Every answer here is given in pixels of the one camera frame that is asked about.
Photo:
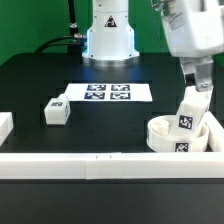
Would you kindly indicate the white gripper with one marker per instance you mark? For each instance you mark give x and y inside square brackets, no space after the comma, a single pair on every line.
[194,28]

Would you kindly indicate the white round stool seat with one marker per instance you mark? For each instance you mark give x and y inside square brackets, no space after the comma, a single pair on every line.
[160,141]

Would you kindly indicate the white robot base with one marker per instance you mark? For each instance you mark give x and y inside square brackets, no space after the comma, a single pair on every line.
[110,39]

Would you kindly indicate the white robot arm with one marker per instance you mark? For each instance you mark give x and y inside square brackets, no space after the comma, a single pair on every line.
[160,4]

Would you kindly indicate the white right fence bar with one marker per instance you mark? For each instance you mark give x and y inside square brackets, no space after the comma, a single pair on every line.
[216,133]

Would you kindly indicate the white fence bar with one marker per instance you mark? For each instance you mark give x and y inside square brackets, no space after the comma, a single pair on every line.
[111,165]
[216,133]
[6,125]

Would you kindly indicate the white marker sheet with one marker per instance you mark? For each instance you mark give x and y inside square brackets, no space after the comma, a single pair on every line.
[109,92]

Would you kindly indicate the white front fence bar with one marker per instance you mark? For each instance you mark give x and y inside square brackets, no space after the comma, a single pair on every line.
[111,165]

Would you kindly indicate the white left fence bar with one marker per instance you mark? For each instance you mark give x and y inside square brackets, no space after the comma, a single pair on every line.
[6,125]

